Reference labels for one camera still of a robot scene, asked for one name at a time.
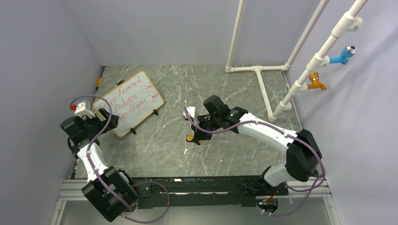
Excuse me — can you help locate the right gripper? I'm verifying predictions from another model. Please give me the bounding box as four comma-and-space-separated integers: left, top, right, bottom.
191, 114, 222, 141

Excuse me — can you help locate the yellow whiteboard eraser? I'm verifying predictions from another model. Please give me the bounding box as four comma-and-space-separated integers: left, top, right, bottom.
186, 134, 203, 145

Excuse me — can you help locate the yellow framed whiteboard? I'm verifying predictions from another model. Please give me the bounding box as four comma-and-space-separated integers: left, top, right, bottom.
92, 70, 165, 138

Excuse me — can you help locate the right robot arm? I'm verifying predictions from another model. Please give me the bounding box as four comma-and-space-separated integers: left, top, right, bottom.
183, 95, 322, 195

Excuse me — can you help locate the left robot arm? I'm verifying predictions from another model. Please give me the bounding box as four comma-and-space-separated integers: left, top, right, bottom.
60, 105, 138, 222

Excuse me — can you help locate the orange faucet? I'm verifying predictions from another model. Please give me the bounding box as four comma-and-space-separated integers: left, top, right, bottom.
308, 73, 327, 90

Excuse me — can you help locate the blue faucet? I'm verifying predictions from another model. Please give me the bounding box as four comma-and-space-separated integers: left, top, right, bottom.
329, 45, 357, 65

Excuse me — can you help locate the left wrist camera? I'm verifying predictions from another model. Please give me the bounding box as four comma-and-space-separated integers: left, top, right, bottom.
69, 100, 95, 119

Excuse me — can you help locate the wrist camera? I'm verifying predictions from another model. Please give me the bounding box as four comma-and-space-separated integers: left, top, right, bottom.
69, 100, 95, 119
183, 106, 196, 121

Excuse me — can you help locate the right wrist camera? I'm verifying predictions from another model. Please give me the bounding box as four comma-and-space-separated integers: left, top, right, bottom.
183, 106, 196, 121

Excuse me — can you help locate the yellow black tool at wall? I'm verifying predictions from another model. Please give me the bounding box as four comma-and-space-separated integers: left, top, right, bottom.
95, 77, 102, 91

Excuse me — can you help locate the aluminium frame rail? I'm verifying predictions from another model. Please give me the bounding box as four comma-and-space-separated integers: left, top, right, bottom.
50, 176, 341, 225

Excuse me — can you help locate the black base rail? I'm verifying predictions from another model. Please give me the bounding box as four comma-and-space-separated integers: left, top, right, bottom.
122, 176, 289, 209

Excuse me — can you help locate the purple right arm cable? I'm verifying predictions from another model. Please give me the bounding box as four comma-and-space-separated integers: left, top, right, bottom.
183, 107, 327, 217

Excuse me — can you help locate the white PVC pipe frame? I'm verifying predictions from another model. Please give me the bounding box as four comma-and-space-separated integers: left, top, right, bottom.
225, 0, 367, 123

